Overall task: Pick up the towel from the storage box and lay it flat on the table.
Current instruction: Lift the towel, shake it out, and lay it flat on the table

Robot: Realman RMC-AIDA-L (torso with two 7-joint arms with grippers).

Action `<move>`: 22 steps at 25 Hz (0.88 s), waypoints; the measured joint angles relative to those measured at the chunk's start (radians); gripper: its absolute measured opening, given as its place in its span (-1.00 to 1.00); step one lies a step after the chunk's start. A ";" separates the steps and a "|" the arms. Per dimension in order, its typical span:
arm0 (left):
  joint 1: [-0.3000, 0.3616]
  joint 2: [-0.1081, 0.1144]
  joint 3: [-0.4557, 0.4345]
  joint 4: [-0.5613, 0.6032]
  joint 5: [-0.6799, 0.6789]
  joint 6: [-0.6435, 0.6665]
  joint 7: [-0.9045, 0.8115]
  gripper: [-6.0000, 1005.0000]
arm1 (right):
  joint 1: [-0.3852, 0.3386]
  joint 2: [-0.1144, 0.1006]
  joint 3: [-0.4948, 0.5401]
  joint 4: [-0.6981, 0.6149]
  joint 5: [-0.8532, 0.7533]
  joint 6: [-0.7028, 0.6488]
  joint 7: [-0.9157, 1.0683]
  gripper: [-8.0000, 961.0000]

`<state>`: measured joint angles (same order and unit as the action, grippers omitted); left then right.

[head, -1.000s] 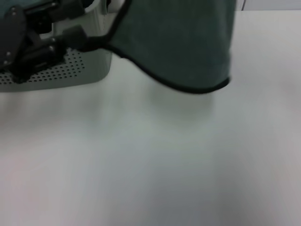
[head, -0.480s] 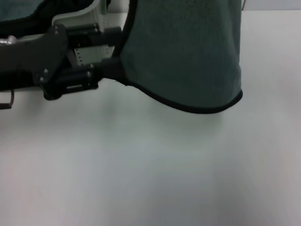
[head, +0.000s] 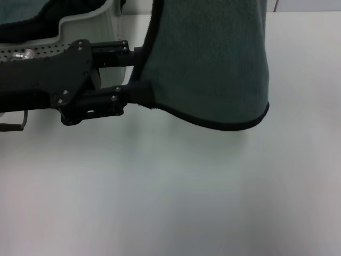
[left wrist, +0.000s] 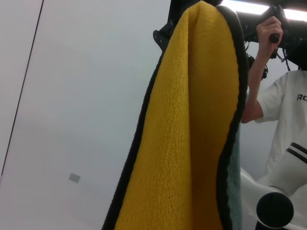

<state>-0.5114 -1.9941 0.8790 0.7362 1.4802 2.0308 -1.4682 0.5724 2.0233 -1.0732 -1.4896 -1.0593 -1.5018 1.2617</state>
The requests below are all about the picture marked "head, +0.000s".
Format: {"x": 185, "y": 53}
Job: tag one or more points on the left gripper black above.
{"x": 48, "y": 77}

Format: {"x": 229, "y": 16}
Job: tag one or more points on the dark green towel black hem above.
{"x": 207, "y": 66}

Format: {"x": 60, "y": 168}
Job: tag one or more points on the gray-green perforated storage box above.
{"x": 106, "y": 26}

